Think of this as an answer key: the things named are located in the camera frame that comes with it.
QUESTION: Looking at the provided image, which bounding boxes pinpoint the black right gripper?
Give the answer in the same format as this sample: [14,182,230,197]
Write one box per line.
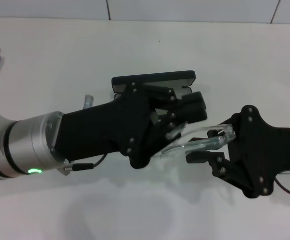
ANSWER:
[150,104,290,200]

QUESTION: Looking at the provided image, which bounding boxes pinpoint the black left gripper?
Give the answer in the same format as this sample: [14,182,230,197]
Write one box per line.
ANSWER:
[53,81,166,170]

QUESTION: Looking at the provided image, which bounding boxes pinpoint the clear white glasses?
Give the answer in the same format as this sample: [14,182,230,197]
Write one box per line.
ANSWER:
[159,122,236,161]

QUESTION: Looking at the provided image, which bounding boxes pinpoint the black glasses case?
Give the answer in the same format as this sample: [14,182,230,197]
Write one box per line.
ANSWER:
[111,70,197,101]

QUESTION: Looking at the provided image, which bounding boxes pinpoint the silver cylindrical wrist fitting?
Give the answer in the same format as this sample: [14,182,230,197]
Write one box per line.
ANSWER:
[84,94,95,110]

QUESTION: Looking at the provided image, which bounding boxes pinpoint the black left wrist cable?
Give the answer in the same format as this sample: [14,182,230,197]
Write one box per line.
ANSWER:
[64,153,108,174]

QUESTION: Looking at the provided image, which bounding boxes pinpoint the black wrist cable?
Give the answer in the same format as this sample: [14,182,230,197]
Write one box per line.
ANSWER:
[274,174,290,200]
[64,153,108,174]

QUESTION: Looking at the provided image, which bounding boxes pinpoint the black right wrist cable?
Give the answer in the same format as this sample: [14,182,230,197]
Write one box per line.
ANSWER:
[274,174,290,200]

